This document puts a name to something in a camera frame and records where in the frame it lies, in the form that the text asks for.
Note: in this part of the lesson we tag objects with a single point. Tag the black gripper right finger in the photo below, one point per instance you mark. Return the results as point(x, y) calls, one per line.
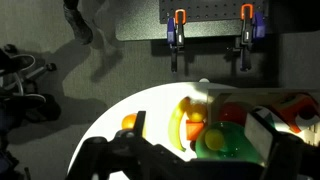
point(260, 134)

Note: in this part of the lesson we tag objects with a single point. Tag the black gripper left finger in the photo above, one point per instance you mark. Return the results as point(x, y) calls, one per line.
point(139, 126)

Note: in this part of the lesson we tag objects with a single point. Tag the wooden tray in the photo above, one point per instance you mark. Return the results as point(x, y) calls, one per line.
point(266, 97)

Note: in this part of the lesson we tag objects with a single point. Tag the orange red block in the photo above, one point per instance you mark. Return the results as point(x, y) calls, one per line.
point(193, 129)

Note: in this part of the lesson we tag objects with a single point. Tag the white teal patterned cube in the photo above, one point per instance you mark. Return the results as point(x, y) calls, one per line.
point(265, 114)

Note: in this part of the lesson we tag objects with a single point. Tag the orange fruit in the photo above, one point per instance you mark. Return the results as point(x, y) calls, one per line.
point(128, 121)

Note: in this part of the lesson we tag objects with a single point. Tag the red tomato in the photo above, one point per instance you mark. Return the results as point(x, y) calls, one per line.
point(232, 112)

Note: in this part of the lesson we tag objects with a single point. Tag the yellow banana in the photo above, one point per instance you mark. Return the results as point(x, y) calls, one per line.
point(175, 122)

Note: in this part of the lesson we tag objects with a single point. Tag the green translucent bowl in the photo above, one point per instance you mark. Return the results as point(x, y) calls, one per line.
point(236, 145)

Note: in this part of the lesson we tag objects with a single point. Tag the orange patterned cube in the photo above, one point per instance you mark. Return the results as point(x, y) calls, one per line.
point(299, 111)

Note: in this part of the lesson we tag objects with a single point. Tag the yellow ball in bowl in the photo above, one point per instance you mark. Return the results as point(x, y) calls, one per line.
point(214, 139)

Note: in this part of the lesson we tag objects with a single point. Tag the yellow lemon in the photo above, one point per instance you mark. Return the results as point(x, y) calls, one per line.
point(196, 112)

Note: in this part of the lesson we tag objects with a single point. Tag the right blue orange clamp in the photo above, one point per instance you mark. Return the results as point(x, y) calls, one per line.
point(253, 29)

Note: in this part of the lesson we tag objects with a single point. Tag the blue orange clamp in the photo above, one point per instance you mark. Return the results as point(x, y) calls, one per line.
point(175, 35)
point(253, 29)

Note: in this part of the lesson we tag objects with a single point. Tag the left blue orange clamp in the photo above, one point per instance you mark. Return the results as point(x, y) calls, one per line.
point(175, 35)

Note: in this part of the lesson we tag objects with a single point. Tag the person's dark shoe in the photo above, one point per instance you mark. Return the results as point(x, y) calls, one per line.
point(81, 30)

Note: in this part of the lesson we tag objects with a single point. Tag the black office chair base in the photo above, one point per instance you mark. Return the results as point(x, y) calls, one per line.
point(37, 107)

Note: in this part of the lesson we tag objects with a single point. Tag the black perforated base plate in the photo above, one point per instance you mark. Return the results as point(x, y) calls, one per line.
point(147, 19)

